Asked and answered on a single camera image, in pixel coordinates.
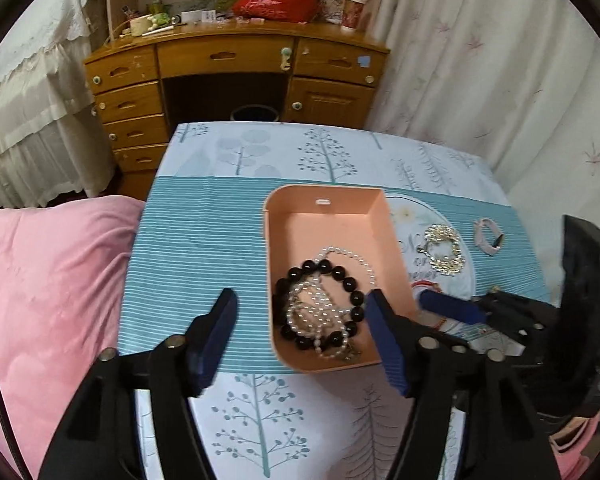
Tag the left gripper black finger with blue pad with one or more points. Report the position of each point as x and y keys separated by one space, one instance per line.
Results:
x=99 y=435
x=502 y=435

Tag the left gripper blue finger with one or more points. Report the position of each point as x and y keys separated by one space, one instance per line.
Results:
x=450 y=307

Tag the pink smart watch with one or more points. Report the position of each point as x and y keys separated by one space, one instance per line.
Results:
x=488 y=236

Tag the pink plastic tray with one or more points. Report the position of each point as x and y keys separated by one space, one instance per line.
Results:
x=327 y=248

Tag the pink quilt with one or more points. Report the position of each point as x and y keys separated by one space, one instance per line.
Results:
x=62 y=273

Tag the white floral curtain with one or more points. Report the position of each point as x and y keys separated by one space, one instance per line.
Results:
x=516 y=82

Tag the white lace bed cover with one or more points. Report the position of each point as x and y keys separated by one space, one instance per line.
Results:
x=51 y=140

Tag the decorated paper cup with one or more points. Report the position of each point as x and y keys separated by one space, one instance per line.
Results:
x=351 y=14

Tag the floral tin canister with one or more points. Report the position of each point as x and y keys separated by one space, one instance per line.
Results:
x=331 y=11

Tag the wooden desk with drawers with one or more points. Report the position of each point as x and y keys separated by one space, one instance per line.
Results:
x=144 y=87

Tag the white mug on desk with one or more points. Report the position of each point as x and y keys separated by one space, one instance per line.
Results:
x=141 y=25

